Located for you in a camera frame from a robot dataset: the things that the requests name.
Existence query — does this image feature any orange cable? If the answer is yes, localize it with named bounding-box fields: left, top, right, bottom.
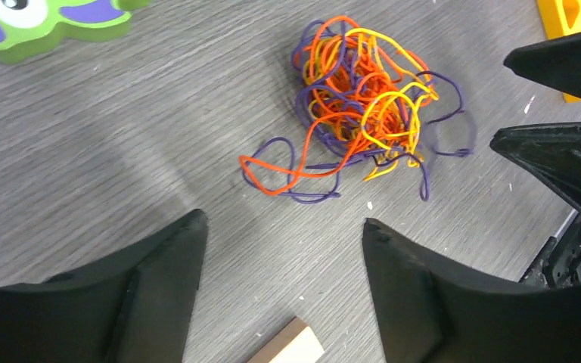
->
left=238, top=14, right=432, bottom=197

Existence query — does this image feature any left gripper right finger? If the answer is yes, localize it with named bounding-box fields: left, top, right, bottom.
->
left=362, top=219, right=581, bottom=362

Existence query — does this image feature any green monster toy block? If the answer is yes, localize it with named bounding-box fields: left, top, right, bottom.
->
left=0, top=0, right=150, bottom=64

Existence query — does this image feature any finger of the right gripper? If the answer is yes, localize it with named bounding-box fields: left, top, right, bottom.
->
left=503, top=32, right=581, bottom=98
left=489, top=122, right=581, bottom=214

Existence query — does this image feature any small wooden block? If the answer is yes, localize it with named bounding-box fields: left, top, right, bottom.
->
left=247, top=318, right=325, bottom=363

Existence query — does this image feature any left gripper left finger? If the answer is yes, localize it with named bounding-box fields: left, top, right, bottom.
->
left=0, top=209, right=208, bottom=362

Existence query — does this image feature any yellow ladder toy right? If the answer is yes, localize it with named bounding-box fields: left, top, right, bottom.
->
left=537, top=1, right=581, bottom=101

